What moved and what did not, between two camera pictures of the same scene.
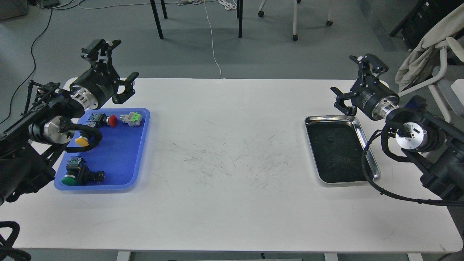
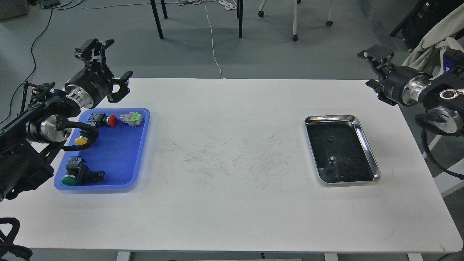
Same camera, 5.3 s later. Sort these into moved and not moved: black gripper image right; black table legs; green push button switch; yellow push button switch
Moved: black gripper image right
Not moved: black table legs; green push button switch; yellow push button switch
